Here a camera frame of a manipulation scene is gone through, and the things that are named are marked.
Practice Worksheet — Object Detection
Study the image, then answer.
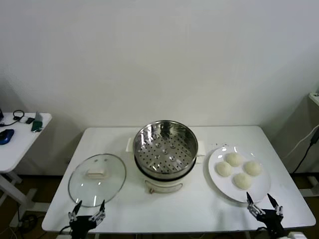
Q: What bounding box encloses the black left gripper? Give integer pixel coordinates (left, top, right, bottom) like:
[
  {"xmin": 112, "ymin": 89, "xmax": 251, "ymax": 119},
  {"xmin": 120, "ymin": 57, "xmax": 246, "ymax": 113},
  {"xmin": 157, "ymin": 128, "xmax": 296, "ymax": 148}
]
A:
[{"xmin": 68, "ymin": 200, "xmax": 107, "ymax": 239}]

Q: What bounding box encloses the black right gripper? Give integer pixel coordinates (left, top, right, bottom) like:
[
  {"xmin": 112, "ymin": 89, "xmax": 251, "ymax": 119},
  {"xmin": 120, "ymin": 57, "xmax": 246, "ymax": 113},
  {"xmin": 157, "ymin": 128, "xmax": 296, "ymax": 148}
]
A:
[{"xmin": 246, "ymin": 191, "xmax": 288, "ymax": 239}]

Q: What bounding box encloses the glass lid with cream handle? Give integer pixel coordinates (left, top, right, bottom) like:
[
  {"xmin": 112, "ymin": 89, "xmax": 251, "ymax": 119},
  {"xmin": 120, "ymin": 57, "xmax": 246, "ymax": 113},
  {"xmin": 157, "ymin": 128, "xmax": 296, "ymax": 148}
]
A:
[{"xmin": 68, "ymin": 153, "xmax": 127, "ymax": 208}]

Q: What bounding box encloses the white steamed baozi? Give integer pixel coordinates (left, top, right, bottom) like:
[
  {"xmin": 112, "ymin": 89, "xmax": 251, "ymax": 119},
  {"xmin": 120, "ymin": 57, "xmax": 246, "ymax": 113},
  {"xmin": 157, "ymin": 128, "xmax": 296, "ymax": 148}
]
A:
[
  {"xmin": 225, "ymin": 152, "xmax": 244, "ymax": 167},
  {"xmin": 232, "ymin": 173, "xmax": 253, "ymax": 190},
  {"xmin": 215, "ymin": 161, "xmax": 233, "ymax": 178},
  {"xmin": 243, "ymin": 160, "xmax": 263, "ymax": 176}
]

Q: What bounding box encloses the steel steamer pot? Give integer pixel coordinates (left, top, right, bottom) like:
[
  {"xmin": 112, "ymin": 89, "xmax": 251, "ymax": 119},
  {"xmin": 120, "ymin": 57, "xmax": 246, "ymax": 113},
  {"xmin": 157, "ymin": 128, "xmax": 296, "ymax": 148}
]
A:
[{"xmin": 126, "ymin": 137, "xmax": 206, "ymax": 195}]

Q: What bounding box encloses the steel perforated steamer basket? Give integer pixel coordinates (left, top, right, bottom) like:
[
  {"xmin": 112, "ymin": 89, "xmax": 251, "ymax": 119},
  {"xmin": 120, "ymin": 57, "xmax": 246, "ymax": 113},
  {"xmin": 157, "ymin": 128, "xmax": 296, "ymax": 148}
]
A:
[{"xmin": 132, "ymin": 120, "xmax": 199, "ymax": 180}]

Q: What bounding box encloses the white round plate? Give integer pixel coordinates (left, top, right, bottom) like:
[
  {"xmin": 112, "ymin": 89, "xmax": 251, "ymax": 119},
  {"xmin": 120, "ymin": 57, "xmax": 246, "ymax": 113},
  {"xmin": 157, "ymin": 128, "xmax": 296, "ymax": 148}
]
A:
[{"xmin": 207, "ymin": 146, "xmax": 272, "ymax": 204}]

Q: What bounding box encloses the white table foot bar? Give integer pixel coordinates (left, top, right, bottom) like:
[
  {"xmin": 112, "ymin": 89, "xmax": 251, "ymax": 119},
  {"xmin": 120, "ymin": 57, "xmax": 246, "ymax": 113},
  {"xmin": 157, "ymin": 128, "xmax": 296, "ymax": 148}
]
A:
[{"xmin": 299, "ymin": 175, "xmax": 319, "ymax": 197}]

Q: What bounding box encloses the beige cabinet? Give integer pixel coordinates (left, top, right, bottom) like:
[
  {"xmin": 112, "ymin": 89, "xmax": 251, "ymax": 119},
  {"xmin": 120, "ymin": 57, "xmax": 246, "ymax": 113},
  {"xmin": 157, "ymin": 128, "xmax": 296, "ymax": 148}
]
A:
[{"xmin": 290, "ymin": 92, "xmax": 319, "ymax": 175}]

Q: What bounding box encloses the white side table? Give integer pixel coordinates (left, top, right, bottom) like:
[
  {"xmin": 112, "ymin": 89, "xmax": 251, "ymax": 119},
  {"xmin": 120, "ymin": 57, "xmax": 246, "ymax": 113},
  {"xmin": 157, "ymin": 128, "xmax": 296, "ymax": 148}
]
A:
[{"xmin": 0, "ymin": 112, "xmax": 52, "ymax": 220}]

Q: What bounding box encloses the green circuit board module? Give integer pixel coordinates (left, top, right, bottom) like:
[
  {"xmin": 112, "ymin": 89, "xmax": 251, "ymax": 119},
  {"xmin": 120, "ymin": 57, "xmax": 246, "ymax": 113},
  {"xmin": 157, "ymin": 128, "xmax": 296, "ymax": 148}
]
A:
[{"xmin": 31, "ymin": 111, "xmax": 43, "ymax": 132}]

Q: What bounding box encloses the blue computer mouse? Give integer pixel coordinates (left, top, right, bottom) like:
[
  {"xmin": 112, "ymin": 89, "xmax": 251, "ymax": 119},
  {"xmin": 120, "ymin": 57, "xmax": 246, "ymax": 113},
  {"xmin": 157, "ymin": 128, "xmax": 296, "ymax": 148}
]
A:
[{"xmin": 0, "ymin": 129, "xmax": 15, "ymax": 145}]

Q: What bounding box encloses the black floor cable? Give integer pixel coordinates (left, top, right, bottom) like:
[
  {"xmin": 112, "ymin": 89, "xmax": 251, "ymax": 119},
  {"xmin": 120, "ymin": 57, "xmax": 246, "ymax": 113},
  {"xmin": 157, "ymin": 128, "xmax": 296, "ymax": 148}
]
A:
[{"xmin": 9, "ymin": 199, "xmax": 47, "ymax": 229}]

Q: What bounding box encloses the white power cable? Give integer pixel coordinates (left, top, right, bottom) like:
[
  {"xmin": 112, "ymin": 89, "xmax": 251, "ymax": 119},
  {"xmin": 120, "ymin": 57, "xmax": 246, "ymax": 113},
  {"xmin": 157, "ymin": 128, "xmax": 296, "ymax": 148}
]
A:
[{"xmin": 283, "ymin": 124, "xmax": 319, "ymax": 160}]

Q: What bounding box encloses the black power cable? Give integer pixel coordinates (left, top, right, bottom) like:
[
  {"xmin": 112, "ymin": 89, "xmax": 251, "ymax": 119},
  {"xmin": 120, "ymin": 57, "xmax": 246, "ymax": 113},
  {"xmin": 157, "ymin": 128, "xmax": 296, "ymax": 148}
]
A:
[{"xmin": 291, "ymin": 129, "xmax": 319, "ymax": 174}]

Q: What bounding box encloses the black looped cable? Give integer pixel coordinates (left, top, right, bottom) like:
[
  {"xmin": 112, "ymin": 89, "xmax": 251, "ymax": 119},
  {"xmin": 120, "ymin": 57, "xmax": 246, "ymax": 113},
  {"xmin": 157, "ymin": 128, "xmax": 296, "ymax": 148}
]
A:
[{"xmin": 0, "ymin": 110, "xmax": 25, "ymax": 127}]

